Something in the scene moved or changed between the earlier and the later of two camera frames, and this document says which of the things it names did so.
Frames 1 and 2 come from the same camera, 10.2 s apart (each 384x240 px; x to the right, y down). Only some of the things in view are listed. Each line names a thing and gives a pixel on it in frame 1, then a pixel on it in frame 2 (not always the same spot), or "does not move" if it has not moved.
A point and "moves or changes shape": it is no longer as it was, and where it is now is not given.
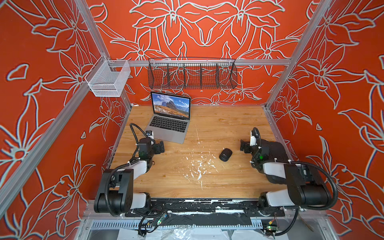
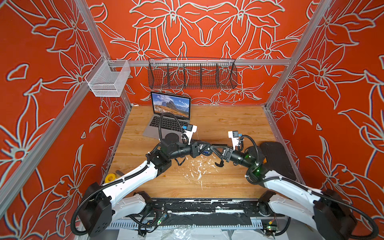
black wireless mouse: [225, 154] moves or changes shape
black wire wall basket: [192, 73] does not move
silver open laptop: [170, 117] does not move
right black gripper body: [252, 149] → [240, 157]
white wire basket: [108, 78] does not move
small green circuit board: [271, 228] does not move
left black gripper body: [155, 150] → [183, 150]
